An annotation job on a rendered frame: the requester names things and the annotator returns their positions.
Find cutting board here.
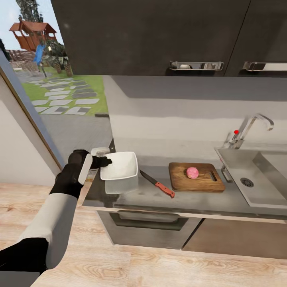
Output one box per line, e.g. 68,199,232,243
169,162,226,192

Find vidalia onion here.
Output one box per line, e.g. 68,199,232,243
186,167,199,179

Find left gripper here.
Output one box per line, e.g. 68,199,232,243
93,156,112,169

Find bowl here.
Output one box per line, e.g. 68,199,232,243
100,152,138,181

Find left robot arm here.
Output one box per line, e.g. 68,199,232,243
0,146,112,287

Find parer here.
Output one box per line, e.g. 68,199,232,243
140,170,175,197

